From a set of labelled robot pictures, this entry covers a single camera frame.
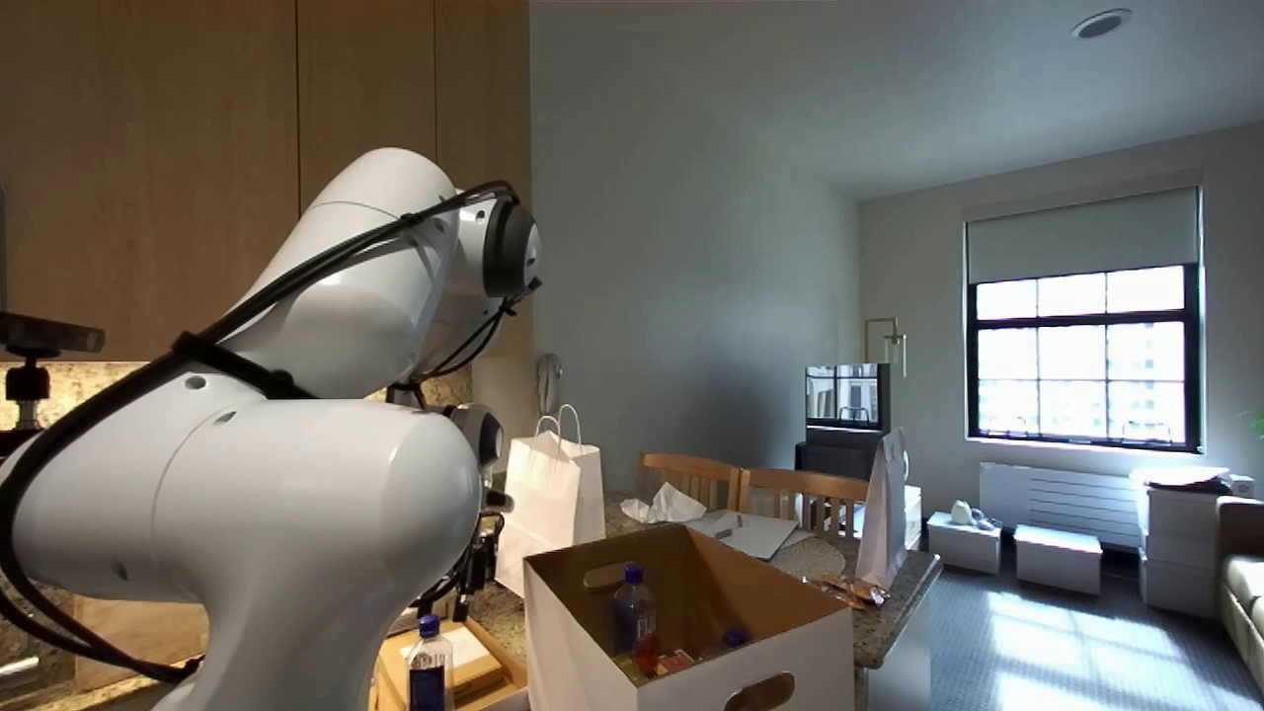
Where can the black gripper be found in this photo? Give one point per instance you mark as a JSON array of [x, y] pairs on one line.
[[485, 554]]

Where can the clear bottle blue cap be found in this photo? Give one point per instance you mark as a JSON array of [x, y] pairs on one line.
[[427, 678], [731, 636], [635, 615]]

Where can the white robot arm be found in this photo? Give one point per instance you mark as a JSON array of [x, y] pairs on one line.
[[302, 527]]

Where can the tan box white label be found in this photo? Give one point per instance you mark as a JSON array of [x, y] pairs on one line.
[[479, 671]]

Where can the cardboard box white outside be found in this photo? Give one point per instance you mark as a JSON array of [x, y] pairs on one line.
[[790, 657]]

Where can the white storage box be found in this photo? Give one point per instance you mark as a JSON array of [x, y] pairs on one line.
[[960, 545], [1057, 562]]

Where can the crumpled white tissue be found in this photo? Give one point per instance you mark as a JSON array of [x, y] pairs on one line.
[[666, 503]]

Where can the wooden chair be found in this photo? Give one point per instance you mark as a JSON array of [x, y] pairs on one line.
[[803, 484], [685, 466]]

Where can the small lit monitor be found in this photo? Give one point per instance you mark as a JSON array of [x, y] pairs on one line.
[[848, 398]]

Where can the tall white plastic bag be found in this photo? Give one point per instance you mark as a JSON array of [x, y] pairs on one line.
[[881, 527]]

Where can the white radiator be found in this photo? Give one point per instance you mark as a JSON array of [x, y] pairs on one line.
[[1051, 498]]

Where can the black framed window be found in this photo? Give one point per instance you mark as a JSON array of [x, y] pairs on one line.
[[1078, 357]]

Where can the white roller blind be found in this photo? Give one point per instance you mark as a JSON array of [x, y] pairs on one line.
[[1078, 240]]

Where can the white cabinet stack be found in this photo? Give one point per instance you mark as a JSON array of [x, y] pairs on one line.
[[1178, 554]]

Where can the beige sofa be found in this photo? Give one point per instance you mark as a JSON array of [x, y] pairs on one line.
[[1244, 594]]

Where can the round ceiling light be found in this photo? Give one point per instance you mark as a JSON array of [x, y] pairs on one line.
[[1099, 25]]

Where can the grey wall phone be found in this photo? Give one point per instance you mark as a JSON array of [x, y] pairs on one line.
[[549, 380]]

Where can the black camera on tripod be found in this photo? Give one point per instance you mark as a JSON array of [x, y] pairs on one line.
[[46, 332]]

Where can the wooden wall cabinet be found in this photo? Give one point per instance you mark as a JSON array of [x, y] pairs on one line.
[[161, 132]]

